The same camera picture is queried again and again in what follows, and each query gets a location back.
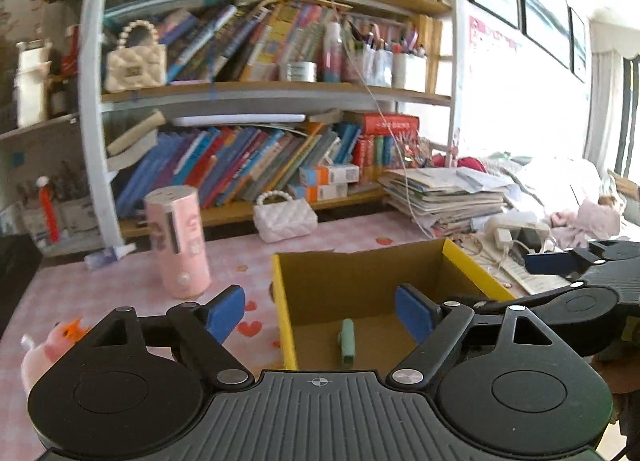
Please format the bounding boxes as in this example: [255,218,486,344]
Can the row of blue red books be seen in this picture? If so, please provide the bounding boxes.
[114,124,363,214]

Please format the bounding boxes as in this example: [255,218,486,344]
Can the grey pencil cup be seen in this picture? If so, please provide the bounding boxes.
[50,161,93,237]

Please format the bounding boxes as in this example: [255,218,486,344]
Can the stack of magazines and papers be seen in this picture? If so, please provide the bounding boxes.
[378,166,516,237]

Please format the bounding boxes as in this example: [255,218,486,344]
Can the white plastic container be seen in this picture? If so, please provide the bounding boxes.
[14,41,53,127]

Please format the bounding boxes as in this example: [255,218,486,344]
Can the medium black framed picture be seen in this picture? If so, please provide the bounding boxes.
[516,0,572,69]

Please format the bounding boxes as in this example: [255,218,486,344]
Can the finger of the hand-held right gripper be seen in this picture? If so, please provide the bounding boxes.
[524,239,640,277]
[441,281,588,317]

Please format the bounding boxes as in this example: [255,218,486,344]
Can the red boxed book set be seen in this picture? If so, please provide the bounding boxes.
[352,112,421,182]

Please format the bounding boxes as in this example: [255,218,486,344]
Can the white blanket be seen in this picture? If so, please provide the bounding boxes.
[487,154,608,242]

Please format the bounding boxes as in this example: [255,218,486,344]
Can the doll in pink dress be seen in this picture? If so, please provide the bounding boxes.
[550,196,626,247]

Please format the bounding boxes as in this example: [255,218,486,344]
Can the yellow thin books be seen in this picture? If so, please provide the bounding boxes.
[417,14,456,94]

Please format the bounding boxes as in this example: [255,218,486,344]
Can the thin white cable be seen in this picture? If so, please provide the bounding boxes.
[297,0,436,237]

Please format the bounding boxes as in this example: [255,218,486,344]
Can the pink and blue spray bottle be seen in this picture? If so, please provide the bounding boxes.
[321,21,345,83]

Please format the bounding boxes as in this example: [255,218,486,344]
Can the orange and white carton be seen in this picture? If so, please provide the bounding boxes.
[299,164,360,187]
[287,182,349,202]

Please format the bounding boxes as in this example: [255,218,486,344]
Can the large white pen holder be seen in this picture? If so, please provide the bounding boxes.
[392,52,428,91]

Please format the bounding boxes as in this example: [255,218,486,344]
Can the pink checkered tablecloth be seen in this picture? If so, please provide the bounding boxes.
[0,208,501,422]

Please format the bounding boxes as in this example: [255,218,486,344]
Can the cardboard box with yellow edge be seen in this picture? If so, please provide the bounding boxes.
[270,237,518,372]

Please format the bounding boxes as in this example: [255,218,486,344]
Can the small green toy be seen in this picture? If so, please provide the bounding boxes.
[336,318,357,367]

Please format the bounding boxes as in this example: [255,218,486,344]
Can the colourful wall poster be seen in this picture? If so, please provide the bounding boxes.
[467,16,523,54]

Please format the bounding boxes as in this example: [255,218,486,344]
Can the bunch of pens and pencils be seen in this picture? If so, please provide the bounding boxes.
[347,16,428,57]

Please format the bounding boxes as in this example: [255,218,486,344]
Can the small black framed picture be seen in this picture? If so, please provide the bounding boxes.
[570,6,588,83]

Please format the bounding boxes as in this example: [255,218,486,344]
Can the white quilted pearl-handle purse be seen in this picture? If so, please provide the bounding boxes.
[252,190,318,243]

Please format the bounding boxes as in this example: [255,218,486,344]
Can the printed paper sheet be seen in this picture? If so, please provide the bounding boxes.
[470,241,572,298]

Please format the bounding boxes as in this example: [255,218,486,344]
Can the pink cylindrical humidifier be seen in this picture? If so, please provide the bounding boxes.
[143,186,212,299]

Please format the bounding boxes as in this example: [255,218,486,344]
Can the round metal tin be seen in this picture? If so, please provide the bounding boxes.
[279,61,318,83]

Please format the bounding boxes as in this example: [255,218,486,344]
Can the pale curtain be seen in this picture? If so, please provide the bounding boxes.
[585,6,640,177]

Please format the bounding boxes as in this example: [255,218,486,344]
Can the pair of flat lying books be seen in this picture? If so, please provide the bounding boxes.
[105,108,168,172]

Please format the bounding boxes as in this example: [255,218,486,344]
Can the row of leaning colourful books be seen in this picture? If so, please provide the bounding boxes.
[162,0,351,84]

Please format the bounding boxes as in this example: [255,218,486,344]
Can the white and wooden bookshelf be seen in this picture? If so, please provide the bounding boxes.
[77,0,458,249]

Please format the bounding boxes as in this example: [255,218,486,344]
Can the cream quilted pearl-handle purse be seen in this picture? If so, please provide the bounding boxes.
[104,20,168,93]

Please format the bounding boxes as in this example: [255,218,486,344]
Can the pink plush toy orange feet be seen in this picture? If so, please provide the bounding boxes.
[20,318,92,392]

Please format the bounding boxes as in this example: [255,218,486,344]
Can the white power adapter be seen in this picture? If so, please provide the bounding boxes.
[482,214,551,252]

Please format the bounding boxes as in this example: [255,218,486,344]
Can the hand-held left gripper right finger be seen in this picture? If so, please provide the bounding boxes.
[388,283,557,388]

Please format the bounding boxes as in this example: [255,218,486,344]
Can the red and white tube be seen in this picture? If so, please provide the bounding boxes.
[37,176,61,244]

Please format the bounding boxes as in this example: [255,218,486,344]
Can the colourful small ornament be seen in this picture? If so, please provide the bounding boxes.
[400,134,436,169]

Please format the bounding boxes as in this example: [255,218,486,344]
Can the flat white book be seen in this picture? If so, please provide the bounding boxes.
[172,114,307,127]

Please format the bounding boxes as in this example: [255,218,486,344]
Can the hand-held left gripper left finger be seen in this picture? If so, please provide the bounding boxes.
[82,285,255,390]

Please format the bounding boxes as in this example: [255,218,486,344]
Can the red cloth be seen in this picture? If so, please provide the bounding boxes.
[432,154,488,173]

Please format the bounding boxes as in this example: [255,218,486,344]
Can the small white squeeze bottle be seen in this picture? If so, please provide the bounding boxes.
[84,243,137,270]

